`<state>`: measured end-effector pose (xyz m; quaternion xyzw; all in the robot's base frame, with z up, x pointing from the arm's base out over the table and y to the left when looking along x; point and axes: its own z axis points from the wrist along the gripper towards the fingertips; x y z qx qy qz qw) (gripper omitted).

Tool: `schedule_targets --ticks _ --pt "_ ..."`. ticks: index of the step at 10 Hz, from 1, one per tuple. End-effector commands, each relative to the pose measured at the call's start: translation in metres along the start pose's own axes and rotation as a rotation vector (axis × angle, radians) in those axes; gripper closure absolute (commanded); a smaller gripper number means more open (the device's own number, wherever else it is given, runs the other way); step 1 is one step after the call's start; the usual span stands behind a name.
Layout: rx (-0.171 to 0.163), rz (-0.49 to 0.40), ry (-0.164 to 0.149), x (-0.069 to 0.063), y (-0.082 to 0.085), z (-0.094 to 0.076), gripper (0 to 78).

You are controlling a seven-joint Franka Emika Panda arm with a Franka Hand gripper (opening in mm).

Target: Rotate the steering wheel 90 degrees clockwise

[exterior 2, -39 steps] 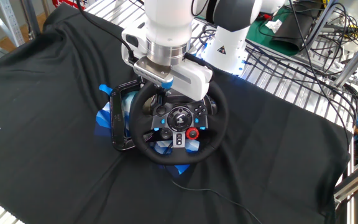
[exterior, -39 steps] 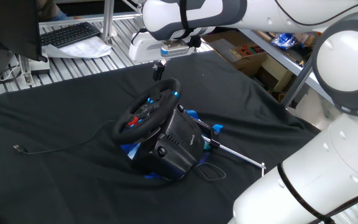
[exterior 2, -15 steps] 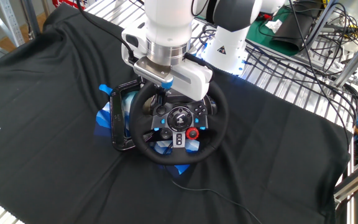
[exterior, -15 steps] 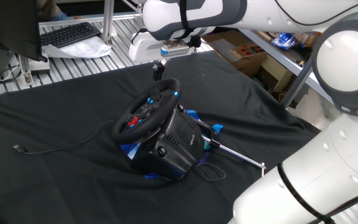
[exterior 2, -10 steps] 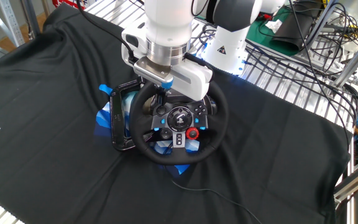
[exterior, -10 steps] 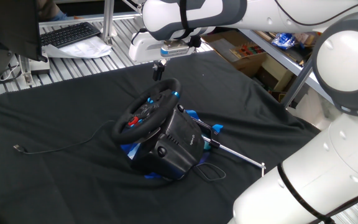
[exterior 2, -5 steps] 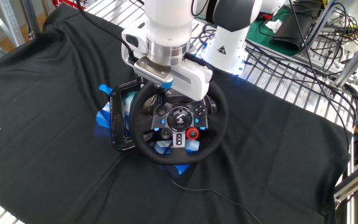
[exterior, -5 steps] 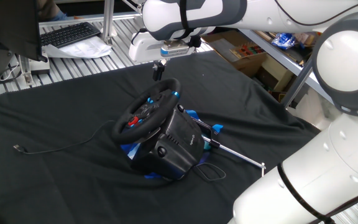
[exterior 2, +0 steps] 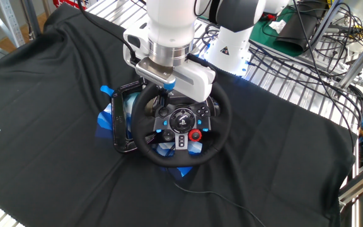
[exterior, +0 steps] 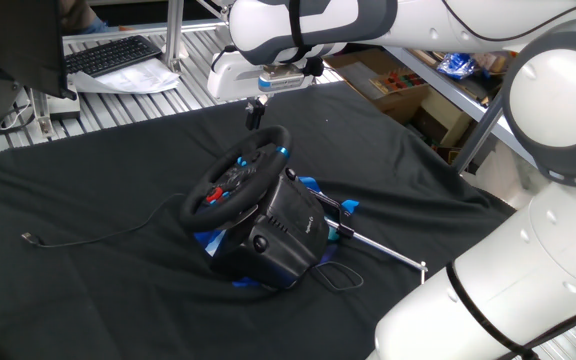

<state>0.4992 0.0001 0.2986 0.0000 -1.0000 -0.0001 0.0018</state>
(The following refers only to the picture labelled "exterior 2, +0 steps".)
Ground black wheel base housing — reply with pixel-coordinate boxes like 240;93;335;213
156;94;222;118

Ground black cloth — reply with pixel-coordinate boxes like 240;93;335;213
0;3;359;227

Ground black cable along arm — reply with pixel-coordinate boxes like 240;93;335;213
76;0;140;66

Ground long black cable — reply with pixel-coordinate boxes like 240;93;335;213
291;0;357;152

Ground thin black USB cable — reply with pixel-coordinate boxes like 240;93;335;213
165;166;267;227

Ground black racing wheel controller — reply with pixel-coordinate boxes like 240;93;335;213
95;91;204;179

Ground silver block with blue tape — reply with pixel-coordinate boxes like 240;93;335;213
135;59;176;92

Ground black racing steering wheel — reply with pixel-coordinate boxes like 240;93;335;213
130;79;233;168

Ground aluminium frame rail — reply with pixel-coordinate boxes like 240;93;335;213
338;163;363;206

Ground grey perforated shelf upright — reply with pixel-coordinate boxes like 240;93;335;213
0;0;26;49

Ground black clamp with metal screw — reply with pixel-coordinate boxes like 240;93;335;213
110;78;147;154

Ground aluminium frame post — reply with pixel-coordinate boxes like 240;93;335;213
307;0;343;54
337;39;363;91

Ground red white box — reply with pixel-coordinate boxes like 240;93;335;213
52;0;91;10

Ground black rolled mat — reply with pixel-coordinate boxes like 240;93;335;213
274;2;327;54

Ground dark metal post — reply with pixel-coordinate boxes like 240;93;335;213
22;0;42;40

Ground blue tape strip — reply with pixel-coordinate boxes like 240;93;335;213
100;84;115;98

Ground crumpled white paper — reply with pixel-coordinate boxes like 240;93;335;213
268;19;288;34

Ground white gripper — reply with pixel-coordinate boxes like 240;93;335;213
123;21;217;103

